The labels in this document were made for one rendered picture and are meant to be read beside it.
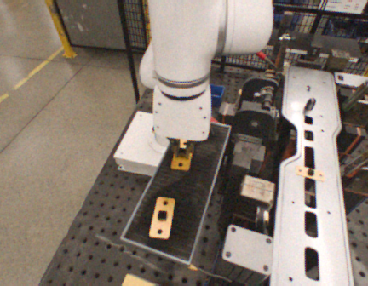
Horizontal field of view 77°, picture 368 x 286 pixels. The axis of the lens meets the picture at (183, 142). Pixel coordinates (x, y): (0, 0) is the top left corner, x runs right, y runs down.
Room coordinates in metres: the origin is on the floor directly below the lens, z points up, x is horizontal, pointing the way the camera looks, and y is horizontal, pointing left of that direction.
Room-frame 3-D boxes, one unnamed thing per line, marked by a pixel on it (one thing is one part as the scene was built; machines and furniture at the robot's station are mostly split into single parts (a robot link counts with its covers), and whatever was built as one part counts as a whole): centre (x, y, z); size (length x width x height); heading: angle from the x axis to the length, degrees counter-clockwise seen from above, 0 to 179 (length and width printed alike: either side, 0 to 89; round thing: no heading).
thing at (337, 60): (1.07, -0.76, 0.88); 0.08 x 0.08 x 0.36; 71
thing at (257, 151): (0.45, -0.20, 0.89); 0.13 x 0.11 x 0.38; 71
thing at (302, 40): (1.33, -0.50, 1.02); 0.90 x 0.22 x 0.03; 71
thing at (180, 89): (0.32, 0.00, 1.41); 0.09 x 0.08 x 0.03; 80
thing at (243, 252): (0.16, -0.13, 0.90); 0.13 x 0.10 x 0.41; 71
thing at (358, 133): (0.62, -0.65, 0.84); 0.11 x 0.08 x 0.29; 71
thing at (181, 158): (0.32, 0.00, 1.22); 0.08 x 0.04 x 0.01; 170
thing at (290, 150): (0.59, -0.46, 0.84); 0.12 x 0.05 x 0.29; 71
